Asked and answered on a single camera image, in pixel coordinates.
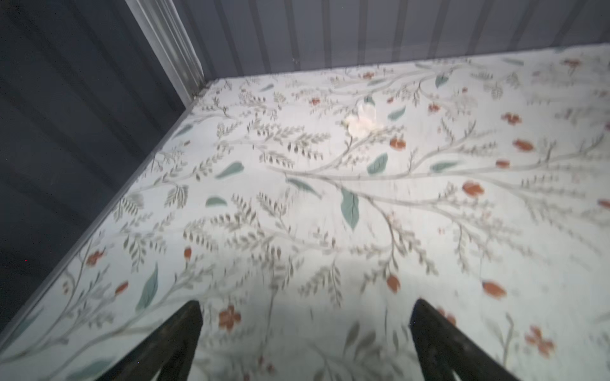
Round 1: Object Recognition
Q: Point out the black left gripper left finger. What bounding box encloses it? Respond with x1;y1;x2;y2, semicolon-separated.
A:
99;300;203;380

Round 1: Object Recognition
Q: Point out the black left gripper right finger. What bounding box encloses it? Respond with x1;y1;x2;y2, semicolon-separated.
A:
409;298;517;381

